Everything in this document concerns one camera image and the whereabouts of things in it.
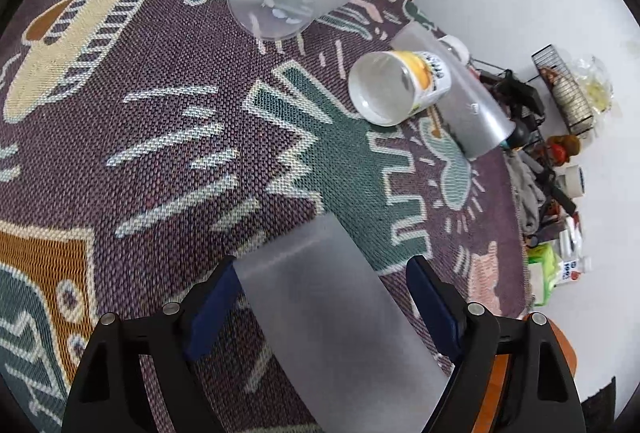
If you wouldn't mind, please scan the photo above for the black wire rack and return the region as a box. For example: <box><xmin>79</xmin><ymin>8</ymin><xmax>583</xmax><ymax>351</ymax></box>
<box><xmin>531</xmin><ymin>44</ymin><xmax>597</xmax><ymax>136</ymax></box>

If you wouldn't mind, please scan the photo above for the white bottle with blue label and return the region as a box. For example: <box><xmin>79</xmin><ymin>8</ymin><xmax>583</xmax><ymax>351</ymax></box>
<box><xmin>557</xmin><ymin>255</ymin><xmax>593</xmax><ymax>284</ymax></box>

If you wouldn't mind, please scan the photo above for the white round lid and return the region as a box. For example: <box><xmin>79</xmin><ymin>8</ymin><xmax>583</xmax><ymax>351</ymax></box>
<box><xmin>439</xmin><ymin>34</ymin><xmax>472</xmax><ymax>64</ymax></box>

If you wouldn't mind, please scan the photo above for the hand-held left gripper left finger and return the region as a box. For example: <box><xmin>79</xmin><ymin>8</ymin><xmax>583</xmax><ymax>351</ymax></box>
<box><xmin>60</xmin><ymin>255</ymin><xmax>247</xmax><ymax>433</ymax></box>

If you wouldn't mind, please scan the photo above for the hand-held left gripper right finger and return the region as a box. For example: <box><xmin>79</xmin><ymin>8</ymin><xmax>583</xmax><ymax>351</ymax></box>
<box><xmin>406</xmin><ymin>255</ymin><xmax>587</xmax><ymax>433</ymax></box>

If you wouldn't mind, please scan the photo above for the green packet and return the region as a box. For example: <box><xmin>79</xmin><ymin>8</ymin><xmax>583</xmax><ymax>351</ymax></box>
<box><xmin>527</xmin><ymin>244</ymin><xmax>562</xmax><ymax>307</ymax></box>

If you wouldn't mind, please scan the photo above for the black device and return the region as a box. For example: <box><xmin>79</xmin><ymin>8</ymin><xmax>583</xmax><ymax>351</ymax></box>
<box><xmin>479</xmin><ymin>69</ymin><xmax>547</xmax><ymax>114</ymax></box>

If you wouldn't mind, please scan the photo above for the grey cloth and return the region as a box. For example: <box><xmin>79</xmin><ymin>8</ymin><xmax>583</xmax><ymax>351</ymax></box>
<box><xmin>507</xmin><ymin>153</ymin><xmax>549</xmax><ymax>237</ymax></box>

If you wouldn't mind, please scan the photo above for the dark mat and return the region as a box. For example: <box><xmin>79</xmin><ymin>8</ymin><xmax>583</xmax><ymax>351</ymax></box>
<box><xmin>580</xmin><ymin>377</ymin><xmax>619</xmax><ymax>433</ymax></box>

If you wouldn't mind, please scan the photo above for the brown figurine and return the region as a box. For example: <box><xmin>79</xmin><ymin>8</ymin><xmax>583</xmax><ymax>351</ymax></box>
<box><xmin>546</xmin><ymin>134</ymin><xmax>582</xmax><ymax>166</ymax></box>

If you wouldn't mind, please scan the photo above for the clear plastic bag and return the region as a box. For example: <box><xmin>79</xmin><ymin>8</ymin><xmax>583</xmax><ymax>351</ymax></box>
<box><xmin>570</xmin><ymin>55</ymin><xmax>614</xmax><ymax>116</ymax></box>

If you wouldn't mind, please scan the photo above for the printed woven blanket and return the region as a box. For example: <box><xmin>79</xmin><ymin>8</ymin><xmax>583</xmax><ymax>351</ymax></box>
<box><xmin>0</xmin><ymin>0</ymin><xmax>533</xmax><ymax>433</ymax></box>

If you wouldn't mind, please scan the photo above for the clear cup with yellow print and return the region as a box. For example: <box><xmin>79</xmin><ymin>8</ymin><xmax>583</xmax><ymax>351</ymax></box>
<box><xmin>348</xmin><ymin>50</ymin><xmax>454</xmax><ymax>128</ymax></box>

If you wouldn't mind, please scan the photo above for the white tape roll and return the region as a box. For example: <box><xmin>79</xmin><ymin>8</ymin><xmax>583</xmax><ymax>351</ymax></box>
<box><xmin>556</xmin><ymin>165</ymin><xmax>586</xmax><ymax>199</ymax></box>

